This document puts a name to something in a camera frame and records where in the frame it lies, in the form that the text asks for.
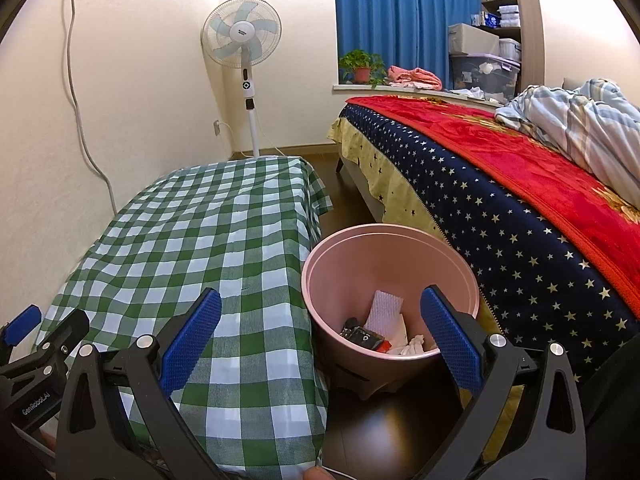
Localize blue striped quilt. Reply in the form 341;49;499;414
495;78;640;211

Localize large clear storage bin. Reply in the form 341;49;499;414
449;52;522;103

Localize black and red elastic band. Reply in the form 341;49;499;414
340;316;392;353

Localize white and blue shelf packs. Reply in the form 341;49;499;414
472;5;521;28

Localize white standing fan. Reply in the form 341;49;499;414
201;0;283;160

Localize pink plastic bin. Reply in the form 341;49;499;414
301;224;481;401

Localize grey wall cable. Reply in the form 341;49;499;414
64;0;119;217

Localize white tissue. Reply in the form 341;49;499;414
397;332;441;357

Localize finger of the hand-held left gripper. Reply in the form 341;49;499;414
0;307;91;386
0;304;43;348

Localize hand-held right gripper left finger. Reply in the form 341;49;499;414
56;287;236;480

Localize small white foam pad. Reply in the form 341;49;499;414
367;290;405;333

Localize person's dark clothing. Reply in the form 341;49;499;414
582;327;640;480

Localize pink folded cloth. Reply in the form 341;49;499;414
387;65;443;91

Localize red blanket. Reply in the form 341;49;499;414
346;95;640;318

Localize green checkered tablecloth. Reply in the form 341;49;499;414
35;155;333;480

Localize grey storage box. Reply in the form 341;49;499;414
447;22;501;56

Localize wooden bookshelf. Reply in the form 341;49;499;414
475;0;545;93

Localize blue curtain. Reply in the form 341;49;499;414
333;0;483;86

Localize grey bed frame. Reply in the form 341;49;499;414
336;142;386;221

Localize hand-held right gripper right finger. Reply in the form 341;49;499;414
420;285;587;480

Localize white cloth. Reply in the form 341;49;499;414
450;87;501;103

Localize potted green plant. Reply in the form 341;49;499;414
338;49;388;88

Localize navy and yellow star bedspread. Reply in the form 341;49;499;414
327;102;640;463

